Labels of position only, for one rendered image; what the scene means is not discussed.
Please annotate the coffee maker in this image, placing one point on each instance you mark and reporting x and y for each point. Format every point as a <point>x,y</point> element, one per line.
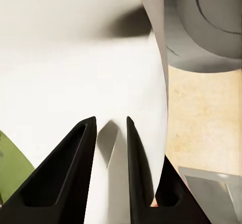
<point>203,36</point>

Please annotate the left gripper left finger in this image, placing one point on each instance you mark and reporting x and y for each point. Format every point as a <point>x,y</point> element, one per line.
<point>57,191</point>

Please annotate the drop in sink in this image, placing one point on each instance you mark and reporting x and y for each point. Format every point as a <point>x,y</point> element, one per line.
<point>218,194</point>

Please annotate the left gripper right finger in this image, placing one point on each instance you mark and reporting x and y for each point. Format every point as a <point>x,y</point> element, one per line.
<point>175,203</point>

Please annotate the paper coffee filter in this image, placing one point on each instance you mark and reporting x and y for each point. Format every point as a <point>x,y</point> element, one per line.
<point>63,61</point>

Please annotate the countertop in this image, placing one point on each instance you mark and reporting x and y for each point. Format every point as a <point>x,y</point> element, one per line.
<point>204,128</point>

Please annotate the fixed window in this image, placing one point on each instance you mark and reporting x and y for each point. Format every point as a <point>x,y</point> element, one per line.
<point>15,168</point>

